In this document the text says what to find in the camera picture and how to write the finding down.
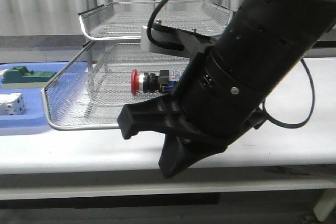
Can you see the blue plastic tray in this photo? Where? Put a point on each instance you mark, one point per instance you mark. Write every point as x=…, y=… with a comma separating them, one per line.
x=59, y=95

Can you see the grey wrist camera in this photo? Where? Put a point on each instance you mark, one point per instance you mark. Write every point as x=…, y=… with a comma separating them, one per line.
x=178, y=42

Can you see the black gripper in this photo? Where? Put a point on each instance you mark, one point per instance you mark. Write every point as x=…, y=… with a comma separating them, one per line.
x=207, y=109

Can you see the green and beige electrical module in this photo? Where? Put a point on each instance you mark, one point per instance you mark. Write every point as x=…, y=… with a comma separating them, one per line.
x=20, y=77

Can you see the red emergency stop push button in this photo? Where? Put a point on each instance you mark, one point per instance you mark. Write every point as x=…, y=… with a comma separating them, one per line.
x=146, y=82

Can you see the silver metal rack frame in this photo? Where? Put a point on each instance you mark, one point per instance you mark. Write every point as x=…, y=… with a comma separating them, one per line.
x=88, y=3

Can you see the silver mesh tray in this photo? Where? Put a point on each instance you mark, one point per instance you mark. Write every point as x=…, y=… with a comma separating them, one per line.
x=106, y=56
x=109, y=89
x=124, y=20

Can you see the grey stone counter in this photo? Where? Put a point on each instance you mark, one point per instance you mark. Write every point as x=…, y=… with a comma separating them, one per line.
x=40, y=31

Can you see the white circuit breaker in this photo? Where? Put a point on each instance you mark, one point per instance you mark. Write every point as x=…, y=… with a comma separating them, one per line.
x=12, y=104

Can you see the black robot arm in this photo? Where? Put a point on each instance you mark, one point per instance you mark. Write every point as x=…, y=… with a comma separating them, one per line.
x=265, y=39

